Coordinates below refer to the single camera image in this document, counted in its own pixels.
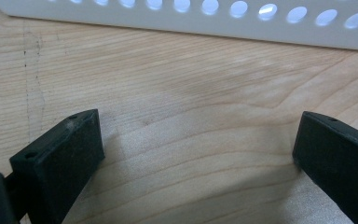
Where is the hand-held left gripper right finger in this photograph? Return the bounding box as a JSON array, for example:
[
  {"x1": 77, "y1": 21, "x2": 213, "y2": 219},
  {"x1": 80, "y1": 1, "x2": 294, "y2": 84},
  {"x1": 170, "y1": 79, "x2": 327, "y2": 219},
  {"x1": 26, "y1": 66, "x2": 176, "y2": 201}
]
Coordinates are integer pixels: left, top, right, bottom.
[{"x1": 292, "y1": 110, "x2": 358, "y2": 224}]

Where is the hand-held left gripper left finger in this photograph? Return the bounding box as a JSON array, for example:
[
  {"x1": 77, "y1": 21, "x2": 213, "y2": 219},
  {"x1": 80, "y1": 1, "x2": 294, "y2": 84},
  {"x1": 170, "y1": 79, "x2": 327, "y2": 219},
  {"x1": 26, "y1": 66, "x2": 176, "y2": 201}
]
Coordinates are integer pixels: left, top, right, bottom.
[{"x1": 8, "y1": 108, "x2": 106, "y2": 224}]

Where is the white perforated plastic basket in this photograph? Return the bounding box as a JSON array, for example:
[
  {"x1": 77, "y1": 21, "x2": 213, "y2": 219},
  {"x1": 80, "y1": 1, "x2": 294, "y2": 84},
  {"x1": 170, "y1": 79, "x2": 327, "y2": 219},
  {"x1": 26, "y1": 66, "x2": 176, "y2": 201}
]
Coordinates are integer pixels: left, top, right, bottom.
[{"x1": 0, "y1": 0, "x2": 358, "y2": 52}]

